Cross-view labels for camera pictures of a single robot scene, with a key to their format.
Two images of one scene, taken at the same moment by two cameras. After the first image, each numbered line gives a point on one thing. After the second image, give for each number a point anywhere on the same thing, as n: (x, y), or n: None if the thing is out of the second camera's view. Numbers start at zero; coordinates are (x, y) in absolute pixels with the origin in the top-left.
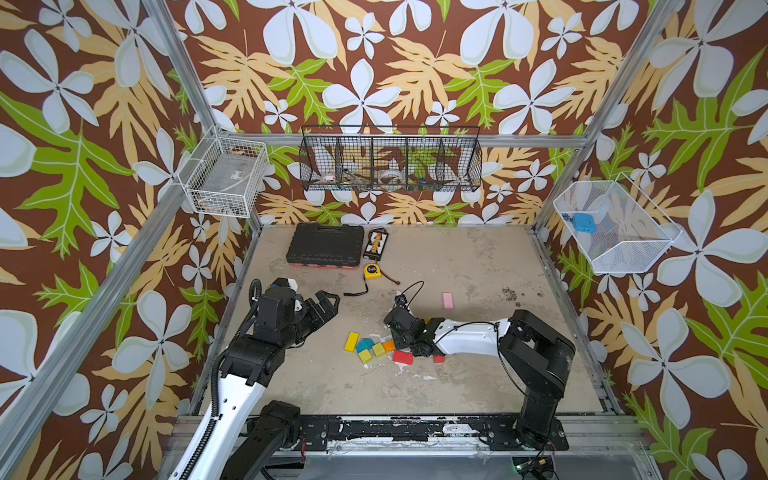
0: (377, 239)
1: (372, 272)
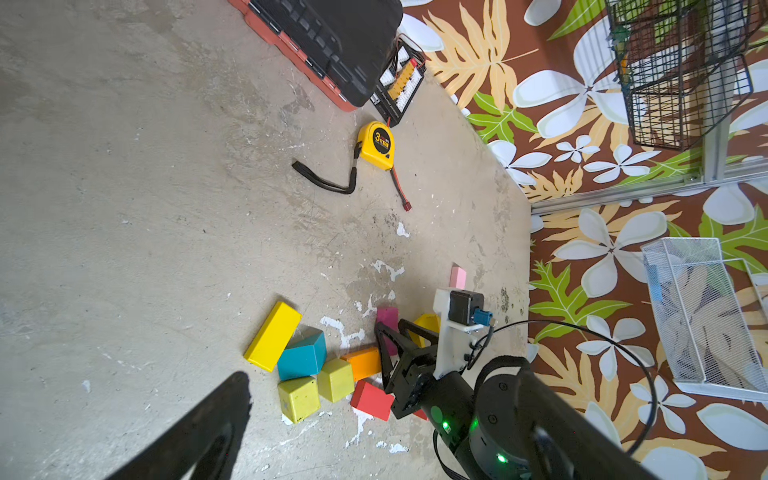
0: (401, 81)
1: (376, 144)
